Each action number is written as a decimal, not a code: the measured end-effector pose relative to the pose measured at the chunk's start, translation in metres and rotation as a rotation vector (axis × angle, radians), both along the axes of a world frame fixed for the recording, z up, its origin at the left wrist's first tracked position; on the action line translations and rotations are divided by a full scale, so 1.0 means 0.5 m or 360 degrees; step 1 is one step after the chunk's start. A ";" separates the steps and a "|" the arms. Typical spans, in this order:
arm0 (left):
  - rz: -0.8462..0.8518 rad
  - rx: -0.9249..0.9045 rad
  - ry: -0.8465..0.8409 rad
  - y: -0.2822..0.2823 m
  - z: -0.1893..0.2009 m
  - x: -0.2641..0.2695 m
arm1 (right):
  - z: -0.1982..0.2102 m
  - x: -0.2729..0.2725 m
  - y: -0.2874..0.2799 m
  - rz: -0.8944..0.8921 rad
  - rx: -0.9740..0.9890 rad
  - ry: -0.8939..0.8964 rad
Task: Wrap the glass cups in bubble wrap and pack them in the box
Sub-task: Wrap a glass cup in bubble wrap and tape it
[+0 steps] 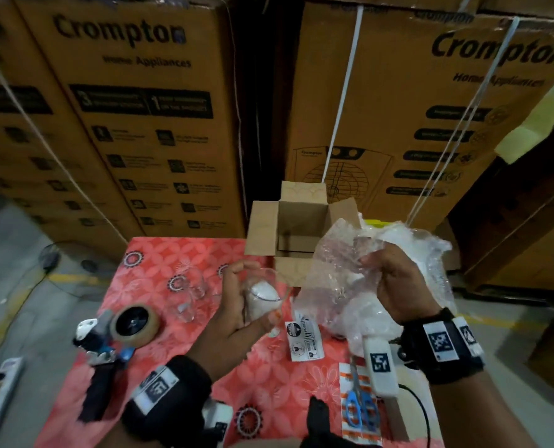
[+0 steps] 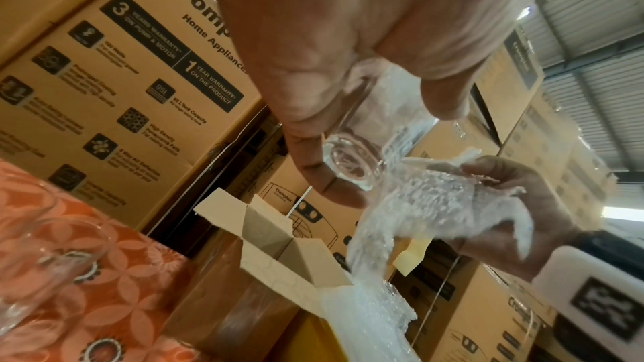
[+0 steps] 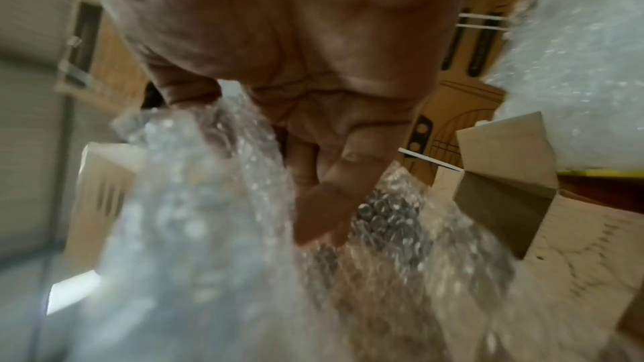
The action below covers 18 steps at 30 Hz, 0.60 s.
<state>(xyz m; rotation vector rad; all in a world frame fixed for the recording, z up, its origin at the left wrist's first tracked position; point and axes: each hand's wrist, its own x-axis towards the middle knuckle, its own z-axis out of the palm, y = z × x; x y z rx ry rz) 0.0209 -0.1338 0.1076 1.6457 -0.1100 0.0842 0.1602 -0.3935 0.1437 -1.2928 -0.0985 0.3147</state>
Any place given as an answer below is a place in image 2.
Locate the black wristband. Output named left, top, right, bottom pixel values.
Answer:
left=568, top=229, right=644, bottom=274

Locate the small cardboard box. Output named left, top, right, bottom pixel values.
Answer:
left=193, top=187, right=356, bottom=318

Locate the person's right hand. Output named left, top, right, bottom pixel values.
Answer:
left=447, top=153, right=587, bottom=282

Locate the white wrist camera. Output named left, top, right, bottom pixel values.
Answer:
left=531, top=245, right=644, bottom=362

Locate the person's left hand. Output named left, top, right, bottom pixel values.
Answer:
left=201, top=0, right=550, bottom=211

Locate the pale yellow paper slip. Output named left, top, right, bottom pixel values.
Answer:
left=391, top=235, right=435, bottom=278

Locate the stack of Crompton cartons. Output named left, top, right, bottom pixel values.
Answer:
left=0, top=0, right=644, bottom=362

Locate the orange floral tablecloth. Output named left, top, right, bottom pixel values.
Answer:
left=0, top=158, right=203, bottom=362

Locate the yellow plastic bin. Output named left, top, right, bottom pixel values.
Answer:
left=263, top=311, right=349, bottom=362

